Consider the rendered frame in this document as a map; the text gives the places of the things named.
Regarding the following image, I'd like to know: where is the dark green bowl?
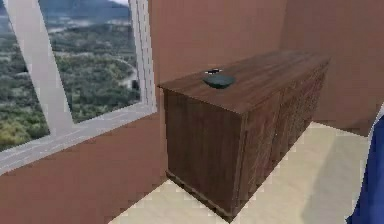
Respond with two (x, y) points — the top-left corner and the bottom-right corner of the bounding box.
(202, 74), (237, 90)

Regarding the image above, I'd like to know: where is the dark wooden sideboard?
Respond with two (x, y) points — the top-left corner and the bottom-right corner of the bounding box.
(157, 49), (332, 224)

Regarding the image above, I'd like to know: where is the white framed window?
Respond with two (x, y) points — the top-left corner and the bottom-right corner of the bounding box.
(0, 0), (158, 176)

